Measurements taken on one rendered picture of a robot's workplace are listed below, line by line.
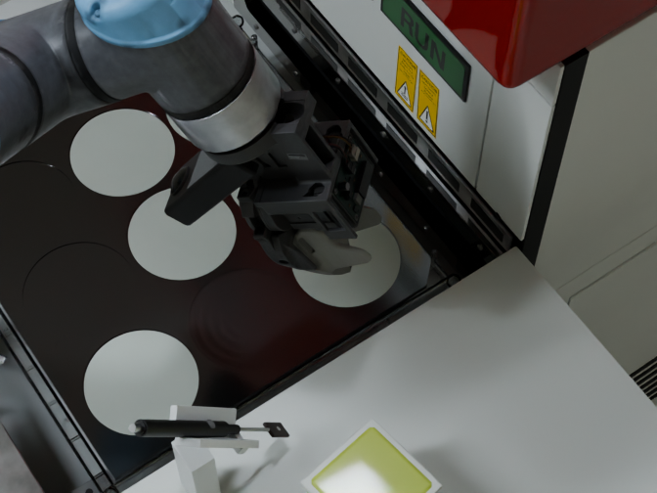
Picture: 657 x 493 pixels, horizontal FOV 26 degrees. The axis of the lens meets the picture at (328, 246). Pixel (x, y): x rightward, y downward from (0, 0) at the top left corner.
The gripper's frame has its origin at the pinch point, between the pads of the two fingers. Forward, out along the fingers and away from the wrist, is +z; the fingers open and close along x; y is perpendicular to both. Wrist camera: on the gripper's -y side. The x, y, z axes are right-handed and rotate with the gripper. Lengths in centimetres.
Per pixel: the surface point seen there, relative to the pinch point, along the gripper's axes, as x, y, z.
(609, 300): 18.3, 8.6, 39.4
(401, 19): 19.6, 4.0, -6.0
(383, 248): 8.3, -3.0, 11.9
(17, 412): -12.4, -32.7, 5.6
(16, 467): -19.2, -26.6, 1.6
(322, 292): 2.5, -6.8, 9.9
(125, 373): -9.3, -19.8, 3.1
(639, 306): 23, 9, 48
